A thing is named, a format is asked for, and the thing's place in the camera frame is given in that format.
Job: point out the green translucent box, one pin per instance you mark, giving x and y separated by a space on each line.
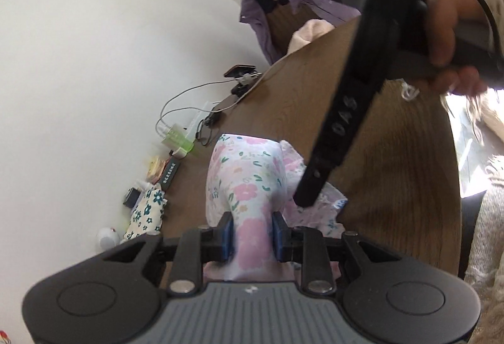
179 139

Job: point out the fuzzy beige sweater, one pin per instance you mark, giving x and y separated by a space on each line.
486 249

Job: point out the small-flowered pink garment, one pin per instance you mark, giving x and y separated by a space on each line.
327 212

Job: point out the large-flowered pink garment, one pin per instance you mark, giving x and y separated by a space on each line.
252 186

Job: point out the person's right hand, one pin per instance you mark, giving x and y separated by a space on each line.
443 21

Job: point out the small black box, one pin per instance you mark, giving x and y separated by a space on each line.
132 197

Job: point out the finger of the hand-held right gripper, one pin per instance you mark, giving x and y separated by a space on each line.
311 182

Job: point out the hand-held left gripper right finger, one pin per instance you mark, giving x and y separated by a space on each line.
278 237

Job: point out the dark tissue box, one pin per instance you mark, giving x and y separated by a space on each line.
170 172

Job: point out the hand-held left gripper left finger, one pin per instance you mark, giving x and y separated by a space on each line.
227 237

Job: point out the purple jacket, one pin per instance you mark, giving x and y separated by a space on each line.
260 21

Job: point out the black phone stand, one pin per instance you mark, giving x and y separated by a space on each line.
238 89

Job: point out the peach cloth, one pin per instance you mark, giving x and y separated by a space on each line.
307 35

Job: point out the white blue-flowered garment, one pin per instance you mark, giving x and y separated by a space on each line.
145 216

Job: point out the black phone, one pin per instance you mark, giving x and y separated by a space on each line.
238 71

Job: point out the yellow packet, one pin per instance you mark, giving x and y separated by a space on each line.
155 167

